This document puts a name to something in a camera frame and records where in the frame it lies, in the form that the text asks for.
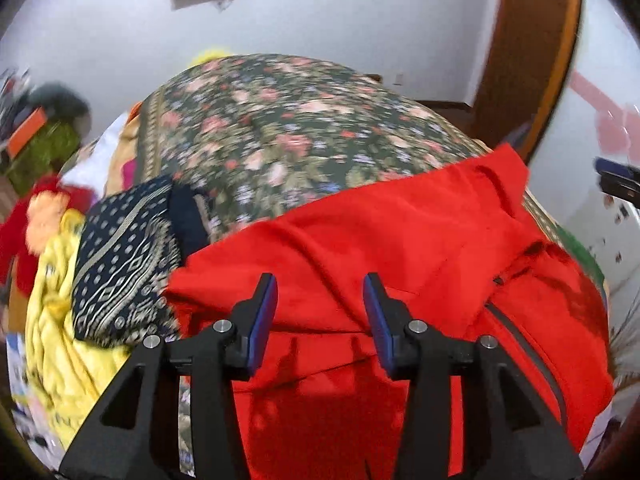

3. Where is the floral bedspread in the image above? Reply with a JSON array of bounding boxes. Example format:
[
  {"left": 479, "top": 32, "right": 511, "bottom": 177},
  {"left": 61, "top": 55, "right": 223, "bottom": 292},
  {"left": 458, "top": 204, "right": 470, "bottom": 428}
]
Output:
[{"left": 135, "top": 53, "right": 571, "bottom": 246}]

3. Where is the yellow garment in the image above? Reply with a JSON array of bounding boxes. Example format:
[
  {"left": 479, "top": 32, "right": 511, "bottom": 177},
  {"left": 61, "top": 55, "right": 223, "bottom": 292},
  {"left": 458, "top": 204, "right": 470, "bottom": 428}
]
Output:
[{"left": 25, "top": 207, "right": 146, "bottom": 451}]

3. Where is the white cloth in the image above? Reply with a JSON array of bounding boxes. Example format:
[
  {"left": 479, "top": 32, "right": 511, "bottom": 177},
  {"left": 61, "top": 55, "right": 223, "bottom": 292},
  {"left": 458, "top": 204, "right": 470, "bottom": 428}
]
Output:
[{"left": 59, "top": 112, "right": 132, "bottom": 196}]

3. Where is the orange blanket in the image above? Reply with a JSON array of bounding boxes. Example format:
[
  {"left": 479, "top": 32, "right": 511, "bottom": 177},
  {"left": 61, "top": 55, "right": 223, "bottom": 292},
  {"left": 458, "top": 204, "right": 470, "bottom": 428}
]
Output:
[{"left": 107, "top": 102, "right": 146, "bottom": 186}]

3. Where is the yellow fluffy object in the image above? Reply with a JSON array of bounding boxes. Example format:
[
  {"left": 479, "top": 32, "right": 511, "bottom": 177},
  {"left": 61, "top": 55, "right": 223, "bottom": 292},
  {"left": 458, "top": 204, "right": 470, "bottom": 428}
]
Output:
[{"left": 190, "top": 49, "right": 236, "bottom": 66}]

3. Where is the red zip jacket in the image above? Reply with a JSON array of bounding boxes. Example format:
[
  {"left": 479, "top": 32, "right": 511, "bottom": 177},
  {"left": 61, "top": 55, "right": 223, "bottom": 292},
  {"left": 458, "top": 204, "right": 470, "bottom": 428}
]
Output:
[{"left": 164, "top": 142, "right": 615, "bottom": 480}]

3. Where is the brown wooden door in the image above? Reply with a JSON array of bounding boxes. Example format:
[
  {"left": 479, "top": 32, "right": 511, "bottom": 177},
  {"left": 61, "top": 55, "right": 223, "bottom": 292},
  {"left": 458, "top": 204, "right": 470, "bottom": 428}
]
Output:
[{"left": 492, "top": 0, "right": 561, "bottom": 131}]

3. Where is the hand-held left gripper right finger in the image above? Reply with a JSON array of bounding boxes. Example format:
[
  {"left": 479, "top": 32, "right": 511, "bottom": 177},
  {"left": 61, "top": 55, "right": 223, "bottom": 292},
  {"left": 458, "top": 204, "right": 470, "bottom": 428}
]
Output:
[{"left": 363, "top": 272, "right": 586, "bottom": 480}]

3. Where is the red plush toy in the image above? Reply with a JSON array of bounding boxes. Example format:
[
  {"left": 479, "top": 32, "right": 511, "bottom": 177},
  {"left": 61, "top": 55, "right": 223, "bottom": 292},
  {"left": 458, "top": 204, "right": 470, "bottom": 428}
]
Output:
[{"left": 0, "top": 175, "right": 101, "bottom": 301}]

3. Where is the orange box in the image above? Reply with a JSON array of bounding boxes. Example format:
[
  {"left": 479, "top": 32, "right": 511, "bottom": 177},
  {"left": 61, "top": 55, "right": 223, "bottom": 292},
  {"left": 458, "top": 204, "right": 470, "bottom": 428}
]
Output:
[{"left": 10, "top": 107, "right": 48, "bottom": 158}]

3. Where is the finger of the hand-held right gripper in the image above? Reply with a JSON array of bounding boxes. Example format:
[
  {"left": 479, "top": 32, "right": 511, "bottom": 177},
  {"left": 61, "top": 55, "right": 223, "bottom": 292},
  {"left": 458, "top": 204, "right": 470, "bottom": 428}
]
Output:
[
  {"left": 594, "top": 157, "right": 640, "bottom": 181},
  {"left": 599, "top": 171, "right": 640, "bottom": 207}
]

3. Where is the green patterned cloth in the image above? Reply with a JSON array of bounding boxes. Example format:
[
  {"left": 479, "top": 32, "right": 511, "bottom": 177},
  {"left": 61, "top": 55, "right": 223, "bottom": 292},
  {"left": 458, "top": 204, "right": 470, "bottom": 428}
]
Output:
[{"left": 5, "top": 120, "right": 81, "bottom": 196}]

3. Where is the pile of papers and bags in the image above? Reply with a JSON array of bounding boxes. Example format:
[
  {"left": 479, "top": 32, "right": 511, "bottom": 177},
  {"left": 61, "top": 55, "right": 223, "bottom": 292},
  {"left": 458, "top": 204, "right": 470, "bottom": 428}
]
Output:
[{"left": 5, "top": 330, "right": 66, "bottom": 466}]

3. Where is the green fabric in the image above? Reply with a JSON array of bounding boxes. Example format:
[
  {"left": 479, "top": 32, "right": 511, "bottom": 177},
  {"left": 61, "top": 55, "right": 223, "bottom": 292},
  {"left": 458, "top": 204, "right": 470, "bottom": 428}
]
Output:
[{"left": 552, "top": 227, "right": 607, "bottom": 286}]

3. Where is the navy patterned cloth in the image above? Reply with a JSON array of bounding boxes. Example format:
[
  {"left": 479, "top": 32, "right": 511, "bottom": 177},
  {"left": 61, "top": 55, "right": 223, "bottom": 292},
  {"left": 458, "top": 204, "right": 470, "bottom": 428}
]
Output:
[{"left": 71, "top": 175, "right": 211, "bottom": 348}]

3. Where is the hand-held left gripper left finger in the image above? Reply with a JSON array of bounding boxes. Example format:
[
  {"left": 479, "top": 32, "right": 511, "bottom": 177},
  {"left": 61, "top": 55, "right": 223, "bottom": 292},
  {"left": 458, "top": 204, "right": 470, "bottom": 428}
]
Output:
[{"left": 59, "top": 272, "right": 279, "bottom": 480}]

